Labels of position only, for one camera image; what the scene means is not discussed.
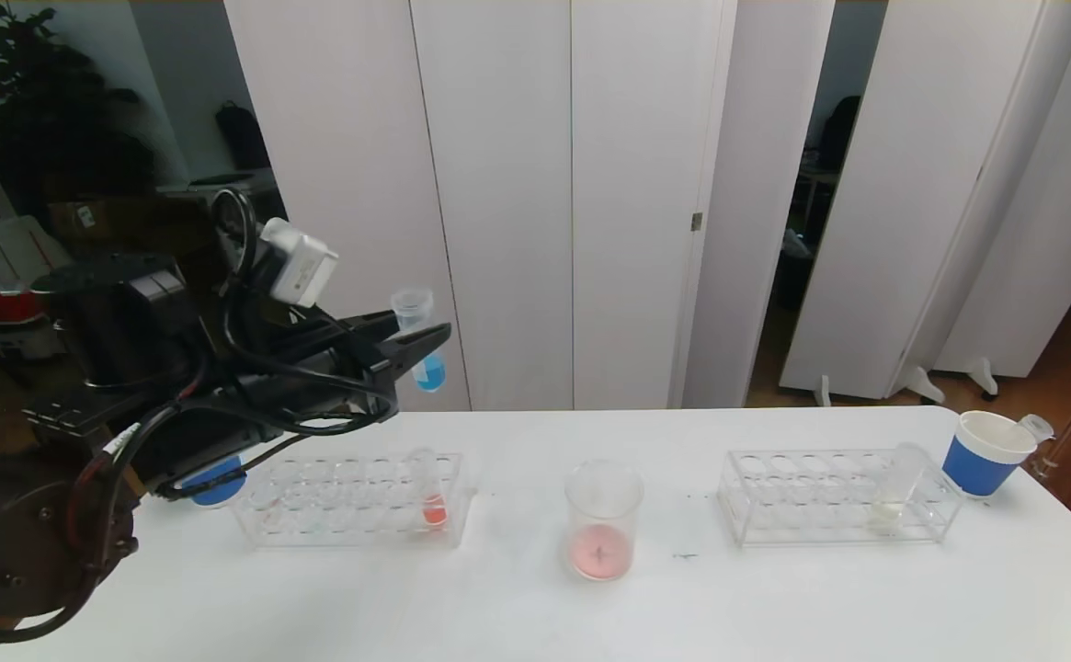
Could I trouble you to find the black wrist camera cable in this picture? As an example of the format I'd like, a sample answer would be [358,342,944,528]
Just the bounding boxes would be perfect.
[211,188,389,438]

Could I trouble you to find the black chair behind partitions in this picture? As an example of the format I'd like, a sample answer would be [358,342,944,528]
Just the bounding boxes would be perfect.
[815,96,863,172]

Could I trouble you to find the white folding partition with hinge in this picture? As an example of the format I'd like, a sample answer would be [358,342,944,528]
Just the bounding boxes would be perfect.
[224,0,836,412]

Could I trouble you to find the test tube with blue liquid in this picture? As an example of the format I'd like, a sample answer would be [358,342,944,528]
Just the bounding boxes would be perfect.
[391,288,449,394]

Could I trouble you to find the test tube with yellowish liquid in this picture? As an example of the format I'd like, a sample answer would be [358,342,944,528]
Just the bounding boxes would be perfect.
[871,442,929,534]

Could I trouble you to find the clear acrylic test tube rack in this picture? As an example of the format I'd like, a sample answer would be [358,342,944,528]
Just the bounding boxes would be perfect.
[717,448,966,547]
[232,451,479,551]

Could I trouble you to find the white machine base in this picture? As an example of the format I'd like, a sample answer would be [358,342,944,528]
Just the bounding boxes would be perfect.
[0,87,85,361]

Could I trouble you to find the blue and white paper cup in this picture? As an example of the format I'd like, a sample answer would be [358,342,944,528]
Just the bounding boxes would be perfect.
[178,454,248,508]
[941,411,1038,498]

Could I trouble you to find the clear glass beaker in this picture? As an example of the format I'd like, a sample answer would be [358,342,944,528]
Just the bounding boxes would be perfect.
[564,460,644,584]

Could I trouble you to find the clear plastic test tube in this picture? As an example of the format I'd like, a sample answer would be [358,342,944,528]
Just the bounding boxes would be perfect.
[1006,414,1055,446]

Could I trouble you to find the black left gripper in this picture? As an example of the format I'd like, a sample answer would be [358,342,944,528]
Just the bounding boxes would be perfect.
[254,309,452,420]

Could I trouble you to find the test tube with red liquid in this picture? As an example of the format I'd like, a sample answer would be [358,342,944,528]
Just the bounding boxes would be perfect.
[409,448,450,531]

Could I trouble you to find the white standing desk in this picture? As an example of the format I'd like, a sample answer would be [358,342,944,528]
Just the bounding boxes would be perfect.
[156,171,283,222]

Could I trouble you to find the dark green potted plant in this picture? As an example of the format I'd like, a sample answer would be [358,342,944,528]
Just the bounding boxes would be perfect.
[0,0,157,222]

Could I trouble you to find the white folding partition with feet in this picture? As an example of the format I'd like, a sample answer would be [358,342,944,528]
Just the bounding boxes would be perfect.
[779,0,1071,407]

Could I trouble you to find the black backpack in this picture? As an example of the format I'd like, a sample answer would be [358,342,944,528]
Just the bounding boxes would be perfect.
[215,101,272,172]

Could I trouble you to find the brown cardboard box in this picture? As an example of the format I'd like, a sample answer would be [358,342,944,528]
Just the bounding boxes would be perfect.
[46,198,136,245]

